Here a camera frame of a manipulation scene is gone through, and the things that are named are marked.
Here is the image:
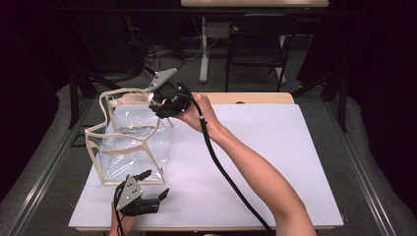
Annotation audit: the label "black metal stand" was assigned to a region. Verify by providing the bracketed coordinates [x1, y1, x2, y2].
[290, 68, 349, 134]
[67, 19, 185, 130]

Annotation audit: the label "black folding chair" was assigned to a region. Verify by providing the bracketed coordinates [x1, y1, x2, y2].
[225, 13, 300, 93]

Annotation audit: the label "person's right hand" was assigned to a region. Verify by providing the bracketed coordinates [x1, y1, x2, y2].
[175, 92, 221, 135]

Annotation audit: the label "clear plastic bag beige trim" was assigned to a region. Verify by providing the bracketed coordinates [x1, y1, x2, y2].
[84, 88, 175, 187]

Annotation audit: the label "white table mat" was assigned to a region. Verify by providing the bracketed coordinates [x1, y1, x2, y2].
[68, 103, 344, 229]

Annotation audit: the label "dark curtain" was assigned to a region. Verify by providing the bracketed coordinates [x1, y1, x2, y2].
[296, 0, 417, 214]
[0, 0, 72, 205]

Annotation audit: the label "person's left hand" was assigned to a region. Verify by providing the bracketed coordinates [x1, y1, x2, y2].
[108, 202, 139, 236]

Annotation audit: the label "cables on floor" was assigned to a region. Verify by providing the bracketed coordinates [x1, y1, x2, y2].
[144, 37, 205, 73]

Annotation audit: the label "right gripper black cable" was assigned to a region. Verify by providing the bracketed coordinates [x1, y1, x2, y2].
[163, 92, 273, 234]

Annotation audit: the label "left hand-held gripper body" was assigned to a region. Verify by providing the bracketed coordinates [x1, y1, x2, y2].
[113, 175, 162, 217]

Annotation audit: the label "grey metal floor rail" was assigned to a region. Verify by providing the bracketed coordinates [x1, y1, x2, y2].
[324, 100, 398, 236]
[2, 97, 96, 236]

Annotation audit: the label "white desk with legs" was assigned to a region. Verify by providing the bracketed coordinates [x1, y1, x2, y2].
[180, 0, 330, 85]

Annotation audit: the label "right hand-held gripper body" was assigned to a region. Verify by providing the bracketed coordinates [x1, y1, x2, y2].
[146, 67, 193, 119]

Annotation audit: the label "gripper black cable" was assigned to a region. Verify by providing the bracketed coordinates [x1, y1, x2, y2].
[112, 181, 127, 236]
[163, 92, 273, 234]

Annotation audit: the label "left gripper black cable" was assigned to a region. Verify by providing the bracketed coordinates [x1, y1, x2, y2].
[112, 181, 127, 236]

